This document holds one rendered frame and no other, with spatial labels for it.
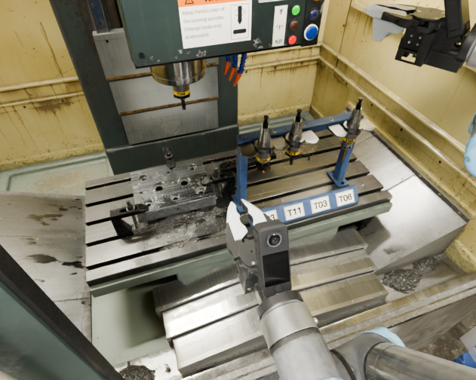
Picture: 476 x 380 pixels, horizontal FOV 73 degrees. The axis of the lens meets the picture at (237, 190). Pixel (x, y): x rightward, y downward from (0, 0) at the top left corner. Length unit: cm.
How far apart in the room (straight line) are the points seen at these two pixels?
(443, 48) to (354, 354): 56
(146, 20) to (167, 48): 7
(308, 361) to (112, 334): 103
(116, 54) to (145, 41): 69
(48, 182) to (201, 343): 133
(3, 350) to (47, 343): 5
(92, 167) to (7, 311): 170
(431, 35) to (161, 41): 52
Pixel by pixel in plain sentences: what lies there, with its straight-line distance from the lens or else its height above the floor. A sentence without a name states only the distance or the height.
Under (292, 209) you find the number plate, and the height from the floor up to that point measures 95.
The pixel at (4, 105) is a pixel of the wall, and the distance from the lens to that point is 202.
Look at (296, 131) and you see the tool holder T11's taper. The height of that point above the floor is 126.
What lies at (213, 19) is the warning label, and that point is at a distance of 76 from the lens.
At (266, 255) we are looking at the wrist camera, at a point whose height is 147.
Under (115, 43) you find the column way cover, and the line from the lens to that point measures 142.
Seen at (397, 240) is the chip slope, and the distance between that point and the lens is 152.
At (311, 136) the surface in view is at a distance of 111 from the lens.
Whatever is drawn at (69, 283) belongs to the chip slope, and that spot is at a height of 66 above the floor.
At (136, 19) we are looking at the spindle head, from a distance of 74.
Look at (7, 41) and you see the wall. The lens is 189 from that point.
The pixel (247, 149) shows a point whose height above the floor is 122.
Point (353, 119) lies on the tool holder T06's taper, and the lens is 116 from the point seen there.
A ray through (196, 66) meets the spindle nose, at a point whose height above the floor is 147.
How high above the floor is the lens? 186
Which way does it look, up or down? 46 degrees down
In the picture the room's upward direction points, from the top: straight up
